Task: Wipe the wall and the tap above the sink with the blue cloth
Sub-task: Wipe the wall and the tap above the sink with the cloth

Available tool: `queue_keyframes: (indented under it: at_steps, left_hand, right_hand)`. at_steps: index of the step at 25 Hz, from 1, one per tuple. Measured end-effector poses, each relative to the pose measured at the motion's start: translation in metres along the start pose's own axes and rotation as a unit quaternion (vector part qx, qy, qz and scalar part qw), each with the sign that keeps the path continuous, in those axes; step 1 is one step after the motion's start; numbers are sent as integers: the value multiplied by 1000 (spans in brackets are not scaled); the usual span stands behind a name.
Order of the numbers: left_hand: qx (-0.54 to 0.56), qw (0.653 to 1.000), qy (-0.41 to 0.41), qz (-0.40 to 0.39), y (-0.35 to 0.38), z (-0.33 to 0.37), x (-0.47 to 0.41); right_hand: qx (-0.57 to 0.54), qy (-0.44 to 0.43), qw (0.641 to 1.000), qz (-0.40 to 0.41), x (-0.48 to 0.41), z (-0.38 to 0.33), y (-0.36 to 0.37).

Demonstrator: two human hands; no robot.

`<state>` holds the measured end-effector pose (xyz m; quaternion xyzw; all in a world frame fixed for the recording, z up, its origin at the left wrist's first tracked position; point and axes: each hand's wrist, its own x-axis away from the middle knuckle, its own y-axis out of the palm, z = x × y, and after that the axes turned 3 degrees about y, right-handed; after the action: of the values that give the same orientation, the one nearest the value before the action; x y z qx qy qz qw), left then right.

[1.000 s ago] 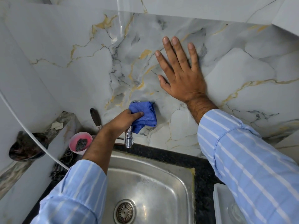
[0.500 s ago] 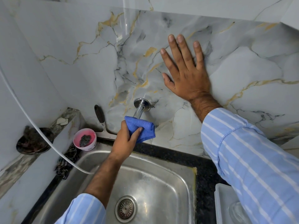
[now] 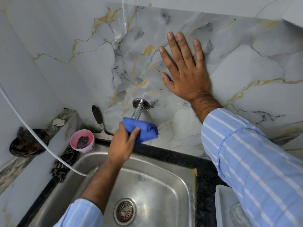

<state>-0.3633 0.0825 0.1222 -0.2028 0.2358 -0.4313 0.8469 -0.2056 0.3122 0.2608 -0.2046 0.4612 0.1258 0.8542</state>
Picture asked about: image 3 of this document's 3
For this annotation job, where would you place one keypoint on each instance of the stainless steel sink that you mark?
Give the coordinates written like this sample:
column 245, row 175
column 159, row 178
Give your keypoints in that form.
column 132, row 186

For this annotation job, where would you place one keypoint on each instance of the person's right hand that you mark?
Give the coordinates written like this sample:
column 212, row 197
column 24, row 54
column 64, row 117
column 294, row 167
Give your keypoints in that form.
column 188, row 76

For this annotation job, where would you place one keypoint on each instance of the pink round tub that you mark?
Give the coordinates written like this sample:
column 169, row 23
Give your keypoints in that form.
column 82, row 141

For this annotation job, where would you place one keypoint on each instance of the person's right middle finger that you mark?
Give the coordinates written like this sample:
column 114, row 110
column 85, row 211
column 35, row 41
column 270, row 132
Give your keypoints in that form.
column 175, row 49

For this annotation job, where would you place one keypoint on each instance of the steel wool scrubber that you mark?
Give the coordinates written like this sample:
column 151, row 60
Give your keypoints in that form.
column 82, row 142

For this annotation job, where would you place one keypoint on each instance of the person's right thumb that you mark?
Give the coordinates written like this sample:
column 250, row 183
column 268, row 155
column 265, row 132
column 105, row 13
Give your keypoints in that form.
column 167, row 82

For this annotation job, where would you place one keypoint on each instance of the round sink drain strainer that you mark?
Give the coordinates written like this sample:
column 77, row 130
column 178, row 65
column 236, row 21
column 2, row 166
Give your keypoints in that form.
column 125, row 211

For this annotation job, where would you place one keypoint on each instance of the person's right little finger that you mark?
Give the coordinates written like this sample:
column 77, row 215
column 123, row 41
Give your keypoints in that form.
column 198, row 53

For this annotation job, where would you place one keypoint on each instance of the person's left forearm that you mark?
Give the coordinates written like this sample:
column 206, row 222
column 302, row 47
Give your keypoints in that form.
column 100, row 182

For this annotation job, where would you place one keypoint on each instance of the person's left hand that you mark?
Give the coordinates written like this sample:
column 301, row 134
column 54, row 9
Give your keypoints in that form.
column 120, row 145

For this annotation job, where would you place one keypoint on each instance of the white soap pieces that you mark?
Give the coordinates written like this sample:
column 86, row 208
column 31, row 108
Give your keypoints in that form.
column 58, row 122

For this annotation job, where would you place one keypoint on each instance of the person's left thumb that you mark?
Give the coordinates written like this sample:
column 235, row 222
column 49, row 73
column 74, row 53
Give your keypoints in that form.
column 134, row 135

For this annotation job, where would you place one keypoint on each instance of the white plastic tray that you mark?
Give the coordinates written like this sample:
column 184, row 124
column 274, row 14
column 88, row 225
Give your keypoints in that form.
column 224, row 205

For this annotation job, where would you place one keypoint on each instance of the dark round bowl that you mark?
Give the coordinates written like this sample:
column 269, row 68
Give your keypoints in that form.
column 28, row 144

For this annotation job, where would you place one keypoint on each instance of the person's right forearm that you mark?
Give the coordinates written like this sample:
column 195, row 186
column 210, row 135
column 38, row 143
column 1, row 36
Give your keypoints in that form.
column 248, row 153

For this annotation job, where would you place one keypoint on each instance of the chrome wall tap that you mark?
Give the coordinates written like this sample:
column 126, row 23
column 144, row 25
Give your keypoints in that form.
column 139, row 106

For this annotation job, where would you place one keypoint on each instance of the striped dark rag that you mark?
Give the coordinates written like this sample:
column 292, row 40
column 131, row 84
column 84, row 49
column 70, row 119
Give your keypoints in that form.
column 62, row 164

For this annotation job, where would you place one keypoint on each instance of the clear glass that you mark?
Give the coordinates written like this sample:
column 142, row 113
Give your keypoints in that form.
column 238, row 215

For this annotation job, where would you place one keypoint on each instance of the blue cleaning cloth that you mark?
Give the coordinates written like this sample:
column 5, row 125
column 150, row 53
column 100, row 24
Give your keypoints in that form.
column 143, row 131

